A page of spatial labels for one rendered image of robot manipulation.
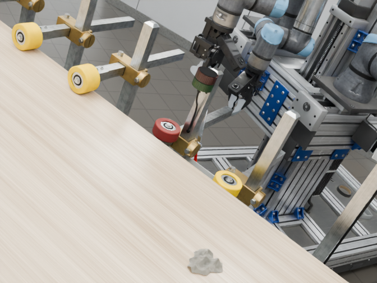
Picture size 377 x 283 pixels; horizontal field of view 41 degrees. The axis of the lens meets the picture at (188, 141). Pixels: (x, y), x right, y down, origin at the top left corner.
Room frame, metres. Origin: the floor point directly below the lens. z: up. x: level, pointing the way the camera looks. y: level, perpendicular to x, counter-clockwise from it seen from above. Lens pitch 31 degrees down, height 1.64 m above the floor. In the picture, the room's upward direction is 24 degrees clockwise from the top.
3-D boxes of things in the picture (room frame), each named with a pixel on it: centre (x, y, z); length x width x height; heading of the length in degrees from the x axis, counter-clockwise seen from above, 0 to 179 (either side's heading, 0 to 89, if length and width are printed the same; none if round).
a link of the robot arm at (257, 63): (1.71, -0.11, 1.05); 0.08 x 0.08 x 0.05
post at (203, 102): (1.32, 0.01, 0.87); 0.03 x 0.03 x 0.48; 67
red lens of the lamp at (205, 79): (1.27, 0.03, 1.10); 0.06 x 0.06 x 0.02
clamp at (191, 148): (1.32, 0.03, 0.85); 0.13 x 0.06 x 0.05; 67
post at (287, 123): (1.22, -0.22, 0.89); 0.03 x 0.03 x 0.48; 67
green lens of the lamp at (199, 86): (1.27, 0.03, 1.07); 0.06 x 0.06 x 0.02
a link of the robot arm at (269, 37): (1.71, -0.11, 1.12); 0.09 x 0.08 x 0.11; 11
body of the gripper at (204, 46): (1.42, 0.05, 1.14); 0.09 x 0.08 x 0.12; 67
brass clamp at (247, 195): (1.23, -0.20, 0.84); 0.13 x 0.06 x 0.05; 67
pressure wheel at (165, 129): (1.27, 0.07, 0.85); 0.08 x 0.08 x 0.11
